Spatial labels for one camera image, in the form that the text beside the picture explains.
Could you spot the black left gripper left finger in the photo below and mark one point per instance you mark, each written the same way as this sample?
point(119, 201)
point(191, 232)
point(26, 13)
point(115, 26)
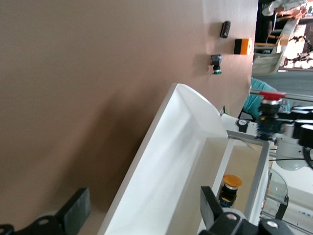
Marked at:
point(71, 213)

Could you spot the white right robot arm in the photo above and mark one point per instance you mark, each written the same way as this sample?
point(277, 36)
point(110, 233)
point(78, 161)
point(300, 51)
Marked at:
point(291, 156)

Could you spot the clear acrylic guard panel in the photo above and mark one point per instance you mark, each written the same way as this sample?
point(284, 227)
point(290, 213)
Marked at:
point(276, 186)

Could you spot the yellow mushroom push button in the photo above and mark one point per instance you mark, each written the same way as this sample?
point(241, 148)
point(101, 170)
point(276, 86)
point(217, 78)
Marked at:
point(232, 181)

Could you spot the red mushroom push button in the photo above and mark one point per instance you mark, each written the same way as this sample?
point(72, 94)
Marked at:
point(271, 95)

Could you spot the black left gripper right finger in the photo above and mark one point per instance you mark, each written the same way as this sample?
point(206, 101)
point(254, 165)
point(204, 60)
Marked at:
point(212, 210)

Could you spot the background shelving clutter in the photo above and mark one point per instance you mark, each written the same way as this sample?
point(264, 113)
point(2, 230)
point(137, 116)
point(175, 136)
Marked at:
point(293, 49)

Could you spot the person in teal shirt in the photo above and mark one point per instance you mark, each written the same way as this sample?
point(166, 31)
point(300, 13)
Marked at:
point(254, 102)

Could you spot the pale grey background chair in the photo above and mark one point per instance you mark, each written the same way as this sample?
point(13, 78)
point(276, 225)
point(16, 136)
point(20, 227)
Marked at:
point(266, 64)

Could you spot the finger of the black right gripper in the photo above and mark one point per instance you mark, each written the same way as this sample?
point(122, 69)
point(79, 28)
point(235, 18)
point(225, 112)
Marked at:
point(305, 134)
point(300, 112)

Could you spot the orange and black box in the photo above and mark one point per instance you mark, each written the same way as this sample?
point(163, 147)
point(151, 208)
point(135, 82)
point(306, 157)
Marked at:
point(244, 46)

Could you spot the dark cylindrical capacitor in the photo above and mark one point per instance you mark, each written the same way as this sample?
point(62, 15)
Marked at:
point(225, 29)

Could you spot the green push button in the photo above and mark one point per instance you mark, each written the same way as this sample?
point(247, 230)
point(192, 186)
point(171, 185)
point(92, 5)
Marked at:
point(216, 62)

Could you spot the white drawer cabinet housing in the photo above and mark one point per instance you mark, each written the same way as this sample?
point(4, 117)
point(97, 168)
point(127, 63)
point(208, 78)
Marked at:
point(242, 135)

